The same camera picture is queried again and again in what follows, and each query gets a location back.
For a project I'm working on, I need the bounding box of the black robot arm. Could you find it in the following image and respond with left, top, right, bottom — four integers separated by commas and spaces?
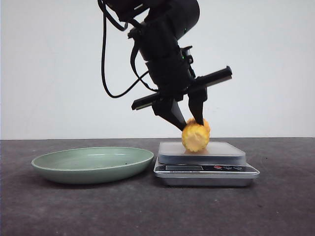
98, 0, 232, 130

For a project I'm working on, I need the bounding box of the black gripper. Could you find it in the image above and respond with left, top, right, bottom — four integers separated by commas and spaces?
131, 46, 232, 131

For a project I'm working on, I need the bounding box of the silver digital kitchen scale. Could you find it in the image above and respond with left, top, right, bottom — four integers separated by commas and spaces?
154, 141, 260, 187

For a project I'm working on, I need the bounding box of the green shallow plate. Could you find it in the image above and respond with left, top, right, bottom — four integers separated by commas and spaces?
31, 147, 154, 184

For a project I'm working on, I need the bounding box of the yellow corn cob piece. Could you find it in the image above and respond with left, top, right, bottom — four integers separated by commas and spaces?
182, 118, 211, 152

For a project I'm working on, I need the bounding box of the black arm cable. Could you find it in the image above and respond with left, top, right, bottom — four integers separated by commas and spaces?
97, 0, 158, 99

